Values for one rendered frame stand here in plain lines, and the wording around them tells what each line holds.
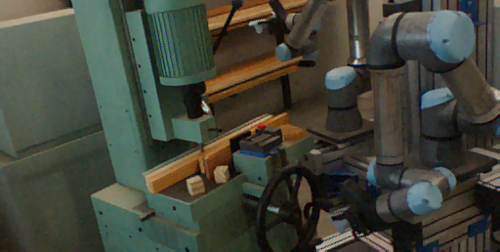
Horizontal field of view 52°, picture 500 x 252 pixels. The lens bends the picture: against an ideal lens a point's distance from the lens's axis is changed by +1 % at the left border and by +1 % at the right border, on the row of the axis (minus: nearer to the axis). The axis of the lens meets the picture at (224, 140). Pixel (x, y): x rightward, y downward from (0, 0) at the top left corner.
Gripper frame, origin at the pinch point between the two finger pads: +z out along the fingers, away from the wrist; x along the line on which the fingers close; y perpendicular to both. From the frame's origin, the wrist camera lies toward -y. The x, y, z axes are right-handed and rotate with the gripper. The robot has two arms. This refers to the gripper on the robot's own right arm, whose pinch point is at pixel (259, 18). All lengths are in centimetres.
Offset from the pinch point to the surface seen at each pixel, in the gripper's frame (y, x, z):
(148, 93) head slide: -5, -90, -41
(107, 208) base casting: 32, -112, -25
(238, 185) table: 25, -86, -70
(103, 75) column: -12, -95, -23
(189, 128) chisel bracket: 7, -87, -54
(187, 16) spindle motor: -27, -81, -61
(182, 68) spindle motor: -13, -86, -59
